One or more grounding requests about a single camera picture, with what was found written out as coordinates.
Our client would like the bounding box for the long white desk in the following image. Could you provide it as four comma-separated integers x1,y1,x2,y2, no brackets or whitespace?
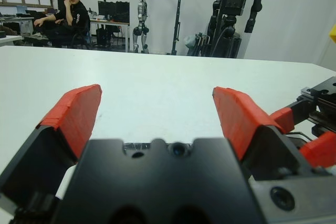
0,15,36,36

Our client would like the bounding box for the person in black jacket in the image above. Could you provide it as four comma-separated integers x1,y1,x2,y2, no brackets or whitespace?
33,0,91,49

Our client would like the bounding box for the black office chair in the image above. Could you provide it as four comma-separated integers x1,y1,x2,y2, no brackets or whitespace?
70,19,93,50

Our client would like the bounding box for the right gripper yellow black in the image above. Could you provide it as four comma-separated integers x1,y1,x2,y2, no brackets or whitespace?
270,24,336,168

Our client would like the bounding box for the bundle of black tripods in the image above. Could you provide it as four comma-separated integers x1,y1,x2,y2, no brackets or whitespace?
195,31,211,57

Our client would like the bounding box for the silver humanoid robot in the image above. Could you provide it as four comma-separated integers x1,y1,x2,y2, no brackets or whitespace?
132,0,151,54

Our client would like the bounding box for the black computer tower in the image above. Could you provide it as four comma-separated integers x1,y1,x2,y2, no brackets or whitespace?
96,27,109,48

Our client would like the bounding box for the black computer monitor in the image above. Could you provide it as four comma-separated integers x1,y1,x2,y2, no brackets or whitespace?
97,0,117,23
115,1,131,23

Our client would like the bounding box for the small white table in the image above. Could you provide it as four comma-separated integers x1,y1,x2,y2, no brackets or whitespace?
0,34,23,47

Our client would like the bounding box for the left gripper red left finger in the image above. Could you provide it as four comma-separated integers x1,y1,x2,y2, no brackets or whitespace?
0,84,102,214

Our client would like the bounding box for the white desk with monitors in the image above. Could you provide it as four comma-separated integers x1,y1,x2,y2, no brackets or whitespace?
89,19,131,53

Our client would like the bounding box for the grey bag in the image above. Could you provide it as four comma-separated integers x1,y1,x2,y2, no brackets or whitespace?
183,34,202,57

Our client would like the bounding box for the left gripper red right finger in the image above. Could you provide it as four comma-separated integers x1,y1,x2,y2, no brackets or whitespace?
212,87,330,182

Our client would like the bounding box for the black gantry stand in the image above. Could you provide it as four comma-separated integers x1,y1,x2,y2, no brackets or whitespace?
164,0,196,56

